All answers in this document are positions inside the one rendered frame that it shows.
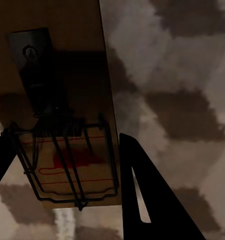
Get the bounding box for mousetrap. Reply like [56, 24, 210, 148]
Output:
[0, 0, 122, 211]

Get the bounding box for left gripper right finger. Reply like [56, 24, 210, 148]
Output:
[119, 133, 206, 240]

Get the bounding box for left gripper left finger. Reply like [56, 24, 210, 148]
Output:
[0, 135, 17, 181]

